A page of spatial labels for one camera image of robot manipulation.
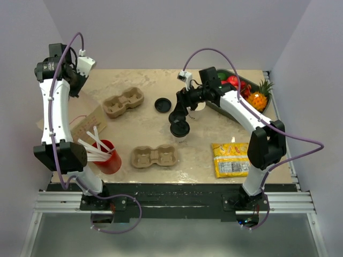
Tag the yellow snack bag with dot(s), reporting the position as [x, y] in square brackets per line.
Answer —
[230, 159]

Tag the toy pineapple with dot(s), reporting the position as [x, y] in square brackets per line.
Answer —
[260, 98]

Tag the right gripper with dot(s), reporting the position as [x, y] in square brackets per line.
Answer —
[184, 100]

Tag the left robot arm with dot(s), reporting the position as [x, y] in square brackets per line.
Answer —
[61, 76]

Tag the white wrapped straws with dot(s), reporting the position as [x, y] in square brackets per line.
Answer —
[98, 153]

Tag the grey fruit tray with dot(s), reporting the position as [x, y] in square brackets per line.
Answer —
[225, 113]

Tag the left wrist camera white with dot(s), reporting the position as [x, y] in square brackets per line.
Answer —
[84, 64]

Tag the brown paper bag pink handles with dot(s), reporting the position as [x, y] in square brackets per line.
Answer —
[73, 117]

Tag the cardboard cup carrier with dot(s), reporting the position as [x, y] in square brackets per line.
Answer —
[145, 156]
[117, 105]

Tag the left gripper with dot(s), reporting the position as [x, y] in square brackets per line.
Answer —
[75, 92]

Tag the red cherries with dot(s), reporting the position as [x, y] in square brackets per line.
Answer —
[245, 89]

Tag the red straw holder cup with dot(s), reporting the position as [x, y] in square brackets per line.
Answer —
[111, 165]

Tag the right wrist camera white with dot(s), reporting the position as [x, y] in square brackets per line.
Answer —
[185, 77]

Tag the white paper cup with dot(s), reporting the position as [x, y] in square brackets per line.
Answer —
[196, 114]
[180, 130]

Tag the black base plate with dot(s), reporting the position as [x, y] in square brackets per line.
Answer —
[165, 201]

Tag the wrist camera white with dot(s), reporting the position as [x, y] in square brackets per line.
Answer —
[84, 64]
[185, 77]

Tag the black coffee lid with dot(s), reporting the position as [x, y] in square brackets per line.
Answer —
[172, 117]
[162, 105]

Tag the green lime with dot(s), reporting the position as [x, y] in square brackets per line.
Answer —
[222, 76]

